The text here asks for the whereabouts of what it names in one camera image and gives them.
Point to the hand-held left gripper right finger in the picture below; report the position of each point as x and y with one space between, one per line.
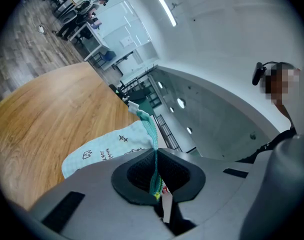
212 189

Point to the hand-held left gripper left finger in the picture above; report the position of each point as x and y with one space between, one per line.
97 204

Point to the light green pencil pouch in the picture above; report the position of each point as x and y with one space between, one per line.
112 144

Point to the black dome pendant lamp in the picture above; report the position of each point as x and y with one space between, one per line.
160 85
171 109
181 103
189 130

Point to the person's black T-shirt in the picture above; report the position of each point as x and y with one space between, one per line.
279 139

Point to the green partition panel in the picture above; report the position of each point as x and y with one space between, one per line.
145 104

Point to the blue chair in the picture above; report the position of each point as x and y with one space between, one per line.
110 56

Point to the white office desk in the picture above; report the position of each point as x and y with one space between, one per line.
95 37

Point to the white power strip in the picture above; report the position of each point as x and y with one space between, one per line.
41 29

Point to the white ceiling strip light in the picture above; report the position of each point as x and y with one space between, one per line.
167 10

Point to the black head camera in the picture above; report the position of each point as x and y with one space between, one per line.
258 74

